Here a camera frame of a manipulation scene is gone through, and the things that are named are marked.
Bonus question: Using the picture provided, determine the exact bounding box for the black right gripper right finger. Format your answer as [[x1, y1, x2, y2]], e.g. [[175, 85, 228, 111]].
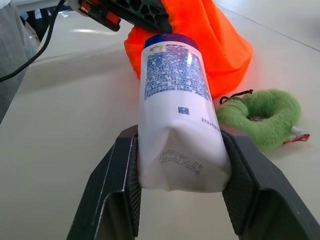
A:
[[219, 126, 320, 240]]

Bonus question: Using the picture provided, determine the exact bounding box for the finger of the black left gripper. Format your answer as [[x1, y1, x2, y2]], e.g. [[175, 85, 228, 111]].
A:
[[117, 0, 166, 33]]

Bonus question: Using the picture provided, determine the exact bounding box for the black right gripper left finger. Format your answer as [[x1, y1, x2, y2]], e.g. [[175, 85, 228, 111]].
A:
[[66, 124, 142, 240]]

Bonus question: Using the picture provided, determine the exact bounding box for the orange fabric drawstring pouch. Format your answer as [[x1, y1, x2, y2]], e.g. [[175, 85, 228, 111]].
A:
[[124, 0, 254, 98]]

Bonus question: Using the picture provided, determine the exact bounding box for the white tube with blue print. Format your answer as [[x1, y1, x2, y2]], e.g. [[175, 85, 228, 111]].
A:
[[136, 32, 232, 194]]

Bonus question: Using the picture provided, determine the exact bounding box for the grey textured fabric object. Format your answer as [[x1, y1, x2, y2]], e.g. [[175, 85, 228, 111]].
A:
[[0, 7, 37, 124]]

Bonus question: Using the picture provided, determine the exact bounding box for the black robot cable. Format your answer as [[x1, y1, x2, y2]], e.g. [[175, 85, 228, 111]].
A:
[[0, 0, 66, 83]]

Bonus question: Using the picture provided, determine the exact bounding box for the green plush ring toy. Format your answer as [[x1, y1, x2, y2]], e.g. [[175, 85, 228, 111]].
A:
[[216, 89, 311, 152]]

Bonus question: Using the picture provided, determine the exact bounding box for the black drawstring cord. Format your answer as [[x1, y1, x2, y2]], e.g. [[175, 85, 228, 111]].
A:
[[219, 89, 255, 105]]

